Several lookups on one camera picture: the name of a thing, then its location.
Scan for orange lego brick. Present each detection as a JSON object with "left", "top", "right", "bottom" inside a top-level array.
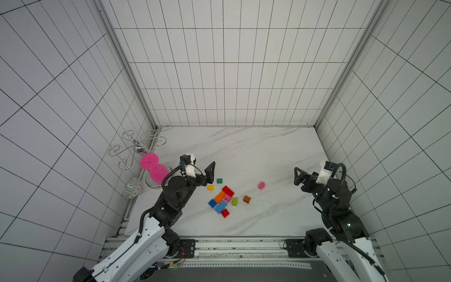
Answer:
[{"left": 214, "top": 191, "right": 227, "bottom": 204}]

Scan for long red lego brick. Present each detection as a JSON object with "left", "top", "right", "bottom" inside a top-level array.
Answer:
[{"left": 222, "top": 186, "right": 234, "bottom": 197}]

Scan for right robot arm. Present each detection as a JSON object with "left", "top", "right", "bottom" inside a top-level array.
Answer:
[{"left": 294, "top": 161, "right": 389, "bottom": 282}]

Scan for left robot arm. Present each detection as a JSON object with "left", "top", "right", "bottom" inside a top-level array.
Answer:
[{"left": 72, "top": 161, "right": 216, "bottom": 282}]

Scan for dark blue lego brick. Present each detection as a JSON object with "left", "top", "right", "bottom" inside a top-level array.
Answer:
[{"left": 209, "top": 199, "right": 218, "bottom": 209}]

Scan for light blue lego brick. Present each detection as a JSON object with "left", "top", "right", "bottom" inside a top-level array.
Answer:
[{"left": 214, "top": 200, "right": 228, "bottom": 214}]

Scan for small red lego brick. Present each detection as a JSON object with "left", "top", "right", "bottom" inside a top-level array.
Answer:
[{"left": 221, "top": 209, "right": 230, "bottom": 219}]

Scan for brown lego brick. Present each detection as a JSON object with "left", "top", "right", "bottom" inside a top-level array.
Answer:
[{"left": 243, "top": 196, "right": 251, "bottom": 204}]

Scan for patterned white mug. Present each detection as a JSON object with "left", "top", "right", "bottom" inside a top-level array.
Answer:
[{"left": 122, "top": 177, "right": 143, "bottom": 200}]

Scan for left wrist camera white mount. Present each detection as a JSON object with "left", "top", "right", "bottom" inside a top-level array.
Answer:
[{"left": 180, "top": 154, "right": 196, "bottom": 178}]

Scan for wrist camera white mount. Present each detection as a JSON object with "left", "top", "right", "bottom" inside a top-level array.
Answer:
[
  {"left": 180, "top": 154, "right": 196, "bottom": 178},
  {"left": 316, "top": 161, "right": 337, "bottom": 184}
]

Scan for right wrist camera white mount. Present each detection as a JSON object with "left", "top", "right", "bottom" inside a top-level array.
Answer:
[{"left": 316, "top": 161, "right": 337, "bottom": 184}]

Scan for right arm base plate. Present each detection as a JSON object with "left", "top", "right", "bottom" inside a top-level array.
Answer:
[{"left": 283, "top": 239, "right": 308, "bottom": 259}]

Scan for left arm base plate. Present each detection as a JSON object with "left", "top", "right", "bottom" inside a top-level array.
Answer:
[{"left": 173, "top": 239, "right": 196, "bottom": 259}]

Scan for aluminium mounting rail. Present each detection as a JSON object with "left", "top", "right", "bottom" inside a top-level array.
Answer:
[{"left": 100, "top": 235, "right": 385, "bottom": 263}]

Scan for silver wire cup rack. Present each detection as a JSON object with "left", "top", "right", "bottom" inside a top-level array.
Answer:
[{"left": 108, "top": 129, "right": 167, "bottom": 171}]

